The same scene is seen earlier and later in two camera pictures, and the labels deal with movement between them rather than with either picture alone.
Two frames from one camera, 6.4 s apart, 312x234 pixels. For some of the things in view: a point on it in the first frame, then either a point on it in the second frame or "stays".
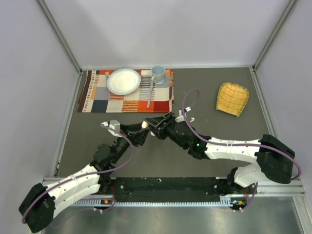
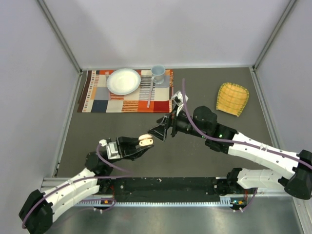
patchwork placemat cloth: (95, 96) stays
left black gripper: (137, 137) -> (127, 148)
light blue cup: (158, 71) stays
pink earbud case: (145, 124) -> (146, 140)
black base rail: (175, 189) stays
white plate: (122, 81) stays
